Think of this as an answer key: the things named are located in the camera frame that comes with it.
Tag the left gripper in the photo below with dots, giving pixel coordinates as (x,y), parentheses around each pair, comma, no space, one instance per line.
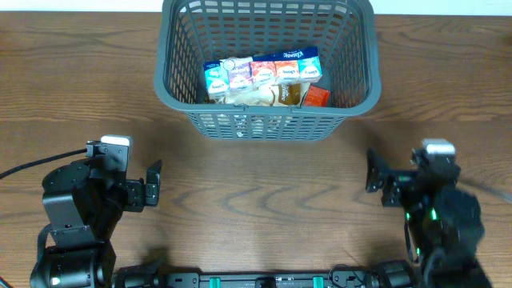
(134,194)

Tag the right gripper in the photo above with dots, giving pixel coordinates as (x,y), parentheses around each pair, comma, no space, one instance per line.
(391,188)

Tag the orange pasta package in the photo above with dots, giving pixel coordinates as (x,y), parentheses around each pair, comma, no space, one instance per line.
(316,96)

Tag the brown-white snack bag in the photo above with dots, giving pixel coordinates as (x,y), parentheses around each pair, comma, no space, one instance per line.
(280,95)

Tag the Kleenex tissue multipack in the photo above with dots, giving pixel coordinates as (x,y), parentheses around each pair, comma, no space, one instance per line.
(241,74)

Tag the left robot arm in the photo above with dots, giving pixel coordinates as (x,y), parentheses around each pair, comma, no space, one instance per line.
(84,201)

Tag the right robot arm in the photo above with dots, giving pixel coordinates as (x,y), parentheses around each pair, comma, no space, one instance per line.
(442,224)

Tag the grey plastic basket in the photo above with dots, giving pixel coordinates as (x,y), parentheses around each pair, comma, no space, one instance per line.
(194,32)

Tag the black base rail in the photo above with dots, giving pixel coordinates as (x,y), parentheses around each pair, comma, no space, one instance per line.
(340,276)

